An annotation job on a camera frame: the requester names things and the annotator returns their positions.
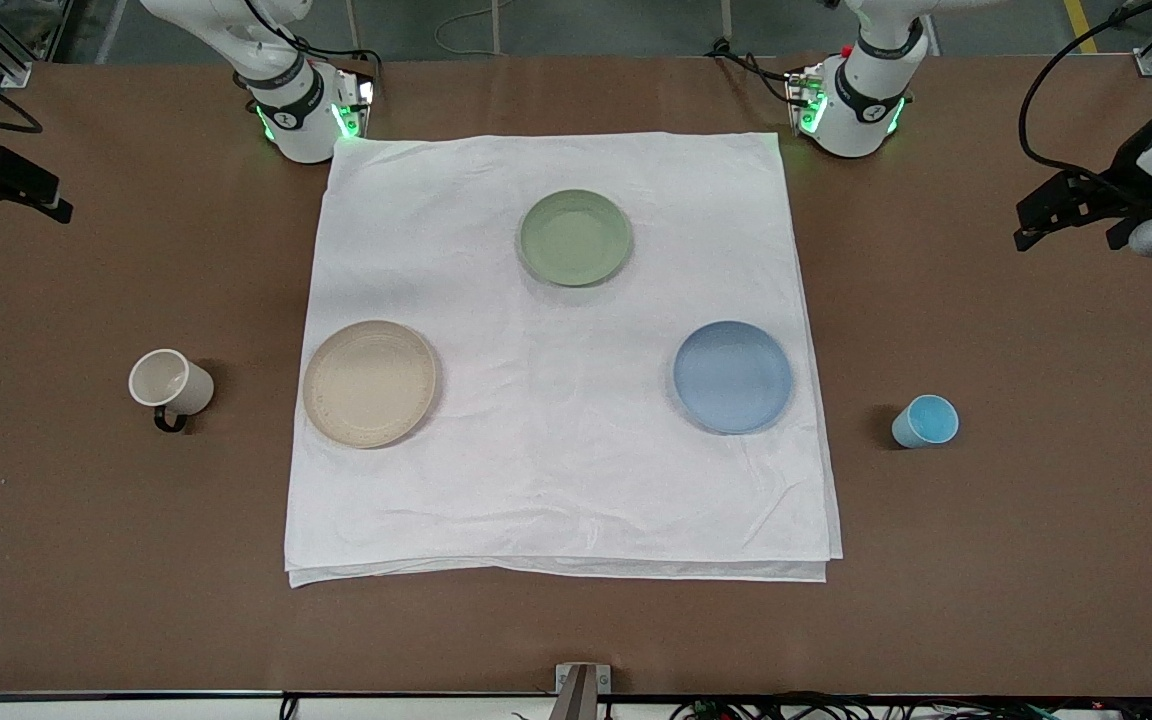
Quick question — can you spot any blue cup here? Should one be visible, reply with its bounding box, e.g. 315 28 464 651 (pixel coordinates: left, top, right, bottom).
891 394 960 450

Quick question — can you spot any white mug with black handle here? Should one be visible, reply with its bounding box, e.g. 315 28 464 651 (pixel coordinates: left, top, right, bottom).
128 348 216 434

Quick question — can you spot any blue plate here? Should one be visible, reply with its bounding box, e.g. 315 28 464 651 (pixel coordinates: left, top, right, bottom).
673 320 794 435

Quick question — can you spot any gray beige plate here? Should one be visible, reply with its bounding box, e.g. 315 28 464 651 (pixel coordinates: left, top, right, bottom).
302 320 439 450

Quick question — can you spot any green plate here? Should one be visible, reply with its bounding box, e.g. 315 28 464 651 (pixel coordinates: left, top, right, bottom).
517 189 634 288

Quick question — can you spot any white cloth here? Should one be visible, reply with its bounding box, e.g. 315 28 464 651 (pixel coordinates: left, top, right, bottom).
284 132 844 588

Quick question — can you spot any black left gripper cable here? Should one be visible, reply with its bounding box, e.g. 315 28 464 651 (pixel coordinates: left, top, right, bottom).
1018 0 1152 186

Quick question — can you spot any black left base cable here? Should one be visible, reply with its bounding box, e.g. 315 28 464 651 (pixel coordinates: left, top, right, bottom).
704 38 799 107

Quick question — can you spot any white floor cable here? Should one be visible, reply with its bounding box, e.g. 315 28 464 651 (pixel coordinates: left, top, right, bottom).
433 0 517 57

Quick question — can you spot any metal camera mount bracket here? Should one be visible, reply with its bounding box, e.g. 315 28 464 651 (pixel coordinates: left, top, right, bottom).
554 662 613 720

